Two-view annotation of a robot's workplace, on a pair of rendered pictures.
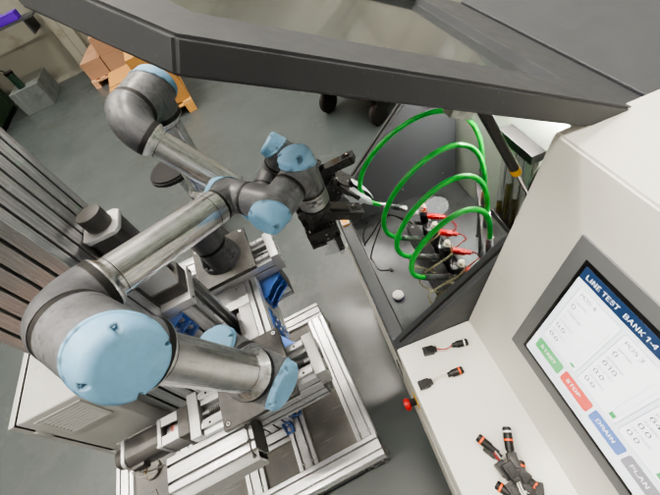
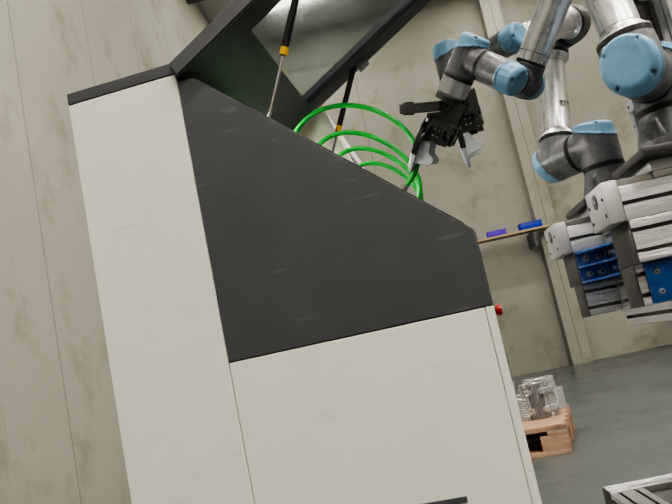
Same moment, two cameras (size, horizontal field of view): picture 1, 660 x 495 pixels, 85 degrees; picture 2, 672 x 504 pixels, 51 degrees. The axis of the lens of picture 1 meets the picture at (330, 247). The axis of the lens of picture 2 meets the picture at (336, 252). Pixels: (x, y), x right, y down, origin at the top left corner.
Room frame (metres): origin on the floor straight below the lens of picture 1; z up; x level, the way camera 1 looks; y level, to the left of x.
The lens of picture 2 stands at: (2.61, -0.17, 0.74)
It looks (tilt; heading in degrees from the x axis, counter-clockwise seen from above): 9 degrees up; 188
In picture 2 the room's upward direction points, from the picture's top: 12 degrees counter-clockwise
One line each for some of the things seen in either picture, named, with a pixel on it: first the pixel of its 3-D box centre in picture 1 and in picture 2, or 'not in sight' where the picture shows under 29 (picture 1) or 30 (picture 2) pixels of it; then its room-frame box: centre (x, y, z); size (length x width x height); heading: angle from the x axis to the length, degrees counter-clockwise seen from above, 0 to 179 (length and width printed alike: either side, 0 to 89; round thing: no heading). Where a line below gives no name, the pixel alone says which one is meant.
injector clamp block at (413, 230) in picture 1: (443, 268); not in sight; (0.64, -0.32, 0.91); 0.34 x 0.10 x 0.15; 178
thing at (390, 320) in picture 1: (367, 274); not in sight; (0.77, -0.09, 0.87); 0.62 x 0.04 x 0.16; 178
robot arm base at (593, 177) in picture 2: not in sight; (607, 181); (0.50, 0.36, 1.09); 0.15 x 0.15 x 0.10
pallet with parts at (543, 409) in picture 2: not in sight; (462, 426); (-2.15, -0.25, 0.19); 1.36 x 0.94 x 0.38; 83
